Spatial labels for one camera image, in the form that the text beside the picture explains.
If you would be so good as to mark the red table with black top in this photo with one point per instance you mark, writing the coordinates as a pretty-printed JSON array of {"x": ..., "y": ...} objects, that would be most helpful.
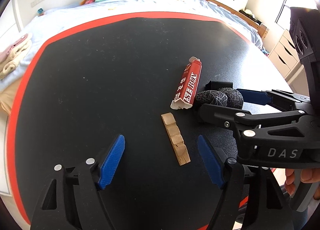
[{"x": 117, "y": 75}]

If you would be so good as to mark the bed with blue sheet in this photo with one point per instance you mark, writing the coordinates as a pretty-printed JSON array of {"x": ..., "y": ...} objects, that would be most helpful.
[{"x": 54, "y": 21}]

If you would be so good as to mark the black patterned sock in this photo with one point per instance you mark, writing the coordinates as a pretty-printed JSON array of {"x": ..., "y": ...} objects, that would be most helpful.
[{"x": 226, "y": 97}]

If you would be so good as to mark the brown cardboard strip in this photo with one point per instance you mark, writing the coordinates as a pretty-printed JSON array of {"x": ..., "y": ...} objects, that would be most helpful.
[{"x": 176, "y": 138}]

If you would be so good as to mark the white drawer cabinet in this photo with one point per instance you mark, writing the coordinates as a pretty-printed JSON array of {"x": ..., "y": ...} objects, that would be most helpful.
[{"x": 284, "y": 56}]

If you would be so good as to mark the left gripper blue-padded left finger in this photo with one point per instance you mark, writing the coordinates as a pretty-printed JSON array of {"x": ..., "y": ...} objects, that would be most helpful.
[{"x": 70, "y": 198}]

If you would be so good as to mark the person's right hand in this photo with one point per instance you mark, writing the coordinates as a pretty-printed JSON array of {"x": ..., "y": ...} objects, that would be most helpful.
[{"x": 306, "y": 176}]

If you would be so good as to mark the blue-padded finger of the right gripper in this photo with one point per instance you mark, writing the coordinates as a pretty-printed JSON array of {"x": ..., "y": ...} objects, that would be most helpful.
[
  {"x": 231, "y": 118},
  {"x": 267, "y": 97}
]

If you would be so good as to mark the wall socket plate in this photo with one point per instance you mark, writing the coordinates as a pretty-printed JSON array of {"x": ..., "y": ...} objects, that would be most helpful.
[{"x": 35, "y": 2}]

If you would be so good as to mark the black plastic block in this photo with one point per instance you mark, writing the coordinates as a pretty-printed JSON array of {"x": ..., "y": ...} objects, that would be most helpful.
[{"x": 217, "y": 85}]

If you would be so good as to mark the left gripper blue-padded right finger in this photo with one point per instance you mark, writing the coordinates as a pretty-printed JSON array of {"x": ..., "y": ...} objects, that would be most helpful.
[{"x": 266, "y": 206}]

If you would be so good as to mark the folded beige pink towels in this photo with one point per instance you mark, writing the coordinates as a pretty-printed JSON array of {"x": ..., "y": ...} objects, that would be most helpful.
[{"x": 13, "y": 54}]

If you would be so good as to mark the red box ISE BOX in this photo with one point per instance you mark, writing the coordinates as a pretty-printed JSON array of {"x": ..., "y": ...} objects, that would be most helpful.
[{"x": 186, "y": 91}]

